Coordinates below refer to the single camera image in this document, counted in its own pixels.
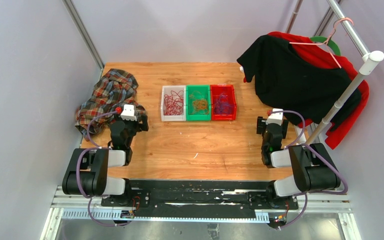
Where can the green hanger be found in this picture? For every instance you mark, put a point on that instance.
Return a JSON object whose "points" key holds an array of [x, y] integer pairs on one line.
{"points": [[331, 44]]}

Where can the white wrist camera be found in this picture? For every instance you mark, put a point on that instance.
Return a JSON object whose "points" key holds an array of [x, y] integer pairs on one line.
{"points": [[275, 116], [128, 113]]}

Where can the white plastic bin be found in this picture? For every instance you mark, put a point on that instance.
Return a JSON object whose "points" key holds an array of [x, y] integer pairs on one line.
{"points": [[173, 103]]}

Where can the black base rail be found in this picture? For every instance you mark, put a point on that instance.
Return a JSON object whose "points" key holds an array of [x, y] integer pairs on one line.
{"points": [[200, 199]]}

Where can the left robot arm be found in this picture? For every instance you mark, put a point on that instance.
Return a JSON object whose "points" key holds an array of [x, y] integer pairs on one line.
{"points": [[87, 171]]}

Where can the red plastic bin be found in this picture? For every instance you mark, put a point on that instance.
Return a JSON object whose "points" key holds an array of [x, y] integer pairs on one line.
{"points": [[223, 102]]}

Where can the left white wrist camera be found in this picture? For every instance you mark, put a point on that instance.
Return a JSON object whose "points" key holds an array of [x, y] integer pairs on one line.
{"points": [[128, 113]]}

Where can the green plastic bin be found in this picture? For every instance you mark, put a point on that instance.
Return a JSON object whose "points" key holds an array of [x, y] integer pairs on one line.
{"points": [[198, 103]]}

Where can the pink wire hanger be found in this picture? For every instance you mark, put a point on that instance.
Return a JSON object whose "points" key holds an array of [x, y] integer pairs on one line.
{"points": [[335, 25]]}

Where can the plaid flannel shirt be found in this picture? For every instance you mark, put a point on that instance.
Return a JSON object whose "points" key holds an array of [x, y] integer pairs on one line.
{"points": [[115, 88]]}

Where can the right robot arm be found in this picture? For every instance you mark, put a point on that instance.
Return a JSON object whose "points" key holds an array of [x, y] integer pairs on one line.
{"points": [[312, 167]]}

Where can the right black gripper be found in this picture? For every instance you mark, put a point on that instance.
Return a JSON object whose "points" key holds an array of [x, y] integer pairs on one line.
{"points": [[262, 125]]}

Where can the black shirt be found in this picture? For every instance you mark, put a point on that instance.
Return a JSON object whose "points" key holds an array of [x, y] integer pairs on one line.
{"points": [[300, 78]]}

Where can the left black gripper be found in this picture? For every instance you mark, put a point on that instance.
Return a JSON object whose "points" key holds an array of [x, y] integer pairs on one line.
{"points": [[140, 127]]}

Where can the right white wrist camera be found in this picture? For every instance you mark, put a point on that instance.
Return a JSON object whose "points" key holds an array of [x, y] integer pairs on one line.
{"points": [[275, 116]]}

